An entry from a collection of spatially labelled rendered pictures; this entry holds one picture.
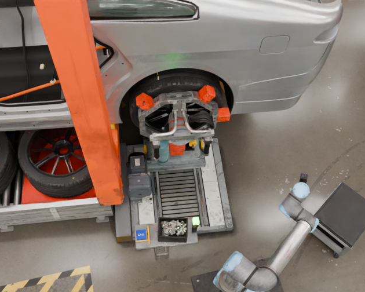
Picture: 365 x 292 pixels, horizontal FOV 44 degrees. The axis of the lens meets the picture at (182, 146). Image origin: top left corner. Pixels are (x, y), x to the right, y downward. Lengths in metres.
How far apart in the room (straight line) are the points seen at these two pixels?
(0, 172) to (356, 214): 2.64
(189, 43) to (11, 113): 1.30
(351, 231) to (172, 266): 1.36
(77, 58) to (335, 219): 2.35
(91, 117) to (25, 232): 1.79
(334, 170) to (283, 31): 1.77
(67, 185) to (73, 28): 1.77
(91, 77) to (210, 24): 0.87
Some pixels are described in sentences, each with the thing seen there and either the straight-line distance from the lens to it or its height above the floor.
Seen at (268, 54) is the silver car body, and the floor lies 1.39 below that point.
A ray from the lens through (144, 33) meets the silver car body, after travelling 2.56.
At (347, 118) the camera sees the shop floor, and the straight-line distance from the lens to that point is 4.48.
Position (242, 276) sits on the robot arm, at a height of 1.23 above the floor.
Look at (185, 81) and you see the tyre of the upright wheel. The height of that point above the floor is 1.18.
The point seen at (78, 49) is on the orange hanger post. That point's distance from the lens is 1.85.
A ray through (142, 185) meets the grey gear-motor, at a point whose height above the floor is 0.40.
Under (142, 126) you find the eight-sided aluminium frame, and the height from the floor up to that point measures 0.84.
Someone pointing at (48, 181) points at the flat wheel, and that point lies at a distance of 3.37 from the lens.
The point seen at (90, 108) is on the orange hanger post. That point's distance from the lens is 2.16.
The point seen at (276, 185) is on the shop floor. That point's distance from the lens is 3.93.
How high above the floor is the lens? 3.46
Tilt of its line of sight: 60 degrees down
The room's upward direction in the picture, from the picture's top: 4 degrees clockwise
